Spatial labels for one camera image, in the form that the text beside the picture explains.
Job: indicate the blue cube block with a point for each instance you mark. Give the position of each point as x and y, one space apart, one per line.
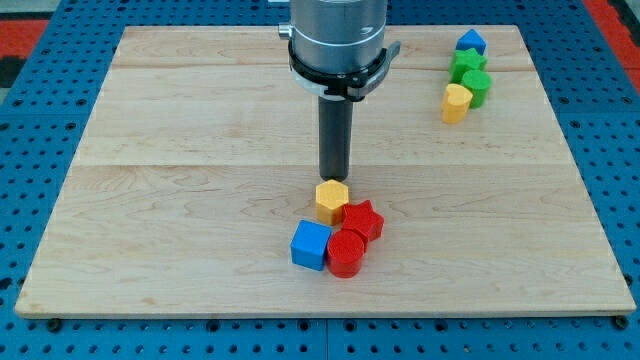
308 245

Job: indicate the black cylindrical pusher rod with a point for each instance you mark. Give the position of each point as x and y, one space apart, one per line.
335 124

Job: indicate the red star block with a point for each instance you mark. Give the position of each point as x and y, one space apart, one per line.
364 221

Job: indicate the green cylinder block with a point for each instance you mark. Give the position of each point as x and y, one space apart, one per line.
478 82

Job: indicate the red cylinder block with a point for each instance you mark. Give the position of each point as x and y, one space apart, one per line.
345 251

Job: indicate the yellow heart block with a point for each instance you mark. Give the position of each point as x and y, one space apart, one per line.
455 104

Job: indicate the green star block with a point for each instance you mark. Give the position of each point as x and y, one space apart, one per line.
463 61

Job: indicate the blue pentagon block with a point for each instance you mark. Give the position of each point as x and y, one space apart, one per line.
472 39

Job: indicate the black clamp ring mount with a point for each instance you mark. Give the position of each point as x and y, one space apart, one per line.
354 86

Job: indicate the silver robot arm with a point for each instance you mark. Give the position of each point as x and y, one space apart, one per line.
337 53

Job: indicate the yellow hexagon block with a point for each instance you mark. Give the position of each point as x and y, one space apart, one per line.
330 198

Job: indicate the light wooden board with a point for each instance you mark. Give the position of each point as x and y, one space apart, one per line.
200 158

